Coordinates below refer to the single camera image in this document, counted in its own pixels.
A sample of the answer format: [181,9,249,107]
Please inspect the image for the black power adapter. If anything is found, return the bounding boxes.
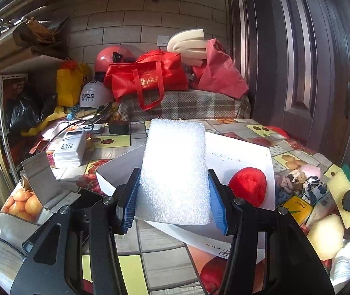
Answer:
[109,122,130,135]

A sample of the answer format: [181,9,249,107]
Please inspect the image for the red helmet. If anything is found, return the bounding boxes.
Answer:
[94,45,139,75]

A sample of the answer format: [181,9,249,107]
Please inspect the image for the blue grey hair tie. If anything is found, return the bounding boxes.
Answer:
[277,190,296,203]

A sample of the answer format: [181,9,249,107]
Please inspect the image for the black and white scrunchie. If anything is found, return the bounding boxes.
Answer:
[302,177,328,205]

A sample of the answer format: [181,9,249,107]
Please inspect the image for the white face mask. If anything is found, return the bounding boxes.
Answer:
[330,234,350,287]

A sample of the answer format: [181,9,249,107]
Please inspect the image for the yellow shopping bag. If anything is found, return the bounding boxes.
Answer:
[56,58,91,107]

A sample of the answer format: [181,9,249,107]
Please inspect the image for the red round sponge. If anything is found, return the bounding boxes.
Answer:
[228,167,267,208]

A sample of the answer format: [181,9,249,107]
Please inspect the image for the white helmet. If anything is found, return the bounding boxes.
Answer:
[79,79,114,110]

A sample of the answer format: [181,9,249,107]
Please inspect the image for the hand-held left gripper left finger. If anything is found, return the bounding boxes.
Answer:
[10,167,142,295]

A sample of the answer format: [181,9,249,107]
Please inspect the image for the grey open carton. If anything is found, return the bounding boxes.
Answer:
[19,151,82,216]

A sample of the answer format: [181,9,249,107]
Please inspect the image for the white metal shelf rack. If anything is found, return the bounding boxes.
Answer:
[0,72,31,173]

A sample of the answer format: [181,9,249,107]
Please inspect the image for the plaid cloth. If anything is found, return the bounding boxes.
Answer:
[113,88,252,122]

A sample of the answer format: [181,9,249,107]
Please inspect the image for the red plastic bag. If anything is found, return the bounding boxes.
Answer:
[191,38,250,99]

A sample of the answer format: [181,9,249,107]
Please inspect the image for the yellow and green scouring sponge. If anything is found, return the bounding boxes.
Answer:
[327,164,350,229]

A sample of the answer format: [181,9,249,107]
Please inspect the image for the pink fluffy puff ball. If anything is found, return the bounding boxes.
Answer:
[299,164,321,182]

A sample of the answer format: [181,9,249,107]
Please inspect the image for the brown metal door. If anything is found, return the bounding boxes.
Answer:
[227,0,350,174]

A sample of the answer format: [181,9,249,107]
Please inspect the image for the white charger box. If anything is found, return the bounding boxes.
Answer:
[53,130,88,168]

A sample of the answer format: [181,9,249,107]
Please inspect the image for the brown cardboard pieces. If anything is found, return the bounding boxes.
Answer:
[11,16,70,58]

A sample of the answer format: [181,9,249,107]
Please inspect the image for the pale yellow sponge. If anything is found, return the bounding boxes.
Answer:
[307,214,345,261]

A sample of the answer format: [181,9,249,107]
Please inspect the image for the red tote bag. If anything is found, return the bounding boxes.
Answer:
[104,50,190,112]

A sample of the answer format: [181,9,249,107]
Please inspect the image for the cream foam rolls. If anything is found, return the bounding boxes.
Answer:
[166,28,208,67]

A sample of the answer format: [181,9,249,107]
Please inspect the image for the yellow tissue packet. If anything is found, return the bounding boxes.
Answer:
[281,196,313,225]

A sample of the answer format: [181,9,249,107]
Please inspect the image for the black plastic bag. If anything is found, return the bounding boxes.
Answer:
[8,93,59,130]

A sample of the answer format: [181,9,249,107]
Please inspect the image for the braided grey pink hair tie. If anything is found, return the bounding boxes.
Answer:
[276,174,299,192]

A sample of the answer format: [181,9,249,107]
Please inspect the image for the fruit print tablecloth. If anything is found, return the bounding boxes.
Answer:
[0,118,350,295]

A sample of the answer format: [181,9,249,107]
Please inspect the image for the white foam block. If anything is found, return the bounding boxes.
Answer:
[134,118,211,225]

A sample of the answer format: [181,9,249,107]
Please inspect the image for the white cardboard box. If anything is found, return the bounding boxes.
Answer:
[96,132,276,257]

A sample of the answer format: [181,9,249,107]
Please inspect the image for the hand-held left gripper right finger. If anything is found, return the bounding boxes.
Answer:
[207,168,335,295]

